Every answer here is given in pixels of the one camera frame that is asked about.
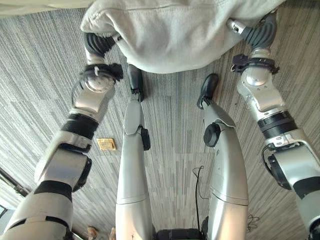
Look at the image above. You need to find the tangled black floor cable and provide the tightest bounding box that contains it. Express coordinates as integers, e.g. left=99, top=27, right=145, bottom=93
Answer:
left=246, top=213, right=260, bottom=230

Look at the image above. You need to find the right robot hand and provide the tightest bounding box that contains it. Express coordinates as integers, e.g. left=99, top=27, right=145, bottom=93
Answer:
left=226, top=12, right=278, bottom=60

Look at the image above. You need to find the brass floor socket plate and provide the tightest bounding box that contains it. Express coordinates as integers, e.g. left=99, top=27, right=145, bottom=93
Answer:
left=96, top=137, right=117, bottom=152

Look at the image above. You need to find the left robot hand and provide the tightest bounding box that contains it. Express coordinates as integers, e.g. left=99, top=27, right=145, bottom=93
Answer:
left=83, top=31, right=123, bottom=66

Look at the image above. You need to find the right silver robot leg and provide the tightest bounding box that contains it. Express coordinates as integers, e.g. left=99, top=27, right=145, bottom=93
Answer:
left=196, top=73, right=250, bottom=240

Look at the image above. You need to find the left silver robot leg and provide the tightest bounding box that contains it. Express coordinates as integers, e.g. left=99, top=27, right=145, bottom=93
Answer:
left=114, top=63, right=154, bottom=240

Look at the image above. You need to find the light grey fabric cushion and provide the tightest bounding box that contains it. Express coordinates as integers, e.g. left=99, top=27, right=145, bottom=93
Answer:
left=80, top=0, right=286, bottom=74

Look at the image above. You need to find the silver robot leg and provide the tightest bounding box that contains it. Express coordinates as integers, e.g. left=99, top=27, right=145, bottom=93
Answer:
left=114, top=63, right=154, bottom=240
left=196, top=73, right=250, bottom=240

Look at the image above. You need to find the dark metal window frame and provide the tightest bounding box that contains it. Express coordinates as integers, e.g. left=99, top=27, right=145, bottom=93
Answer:
left=0, top=166, right=31, bottom=198

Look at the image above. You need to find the thin black floor cable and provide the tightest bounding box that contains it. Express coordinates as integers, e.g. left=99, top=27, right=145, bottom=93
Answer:
left=191, top=165, right=209, bottom=227

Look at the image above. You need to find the cream fabric sofa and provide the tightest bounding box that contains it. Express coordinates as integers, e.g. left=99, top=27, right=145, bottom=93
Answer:
left=0, top=0, right=91, bottom=18

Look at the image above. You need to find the black robot pelvis part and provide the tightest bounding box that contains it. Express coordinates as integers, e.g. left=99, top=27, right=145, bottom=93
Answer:
left=154, top=227, right=204, bottom=240

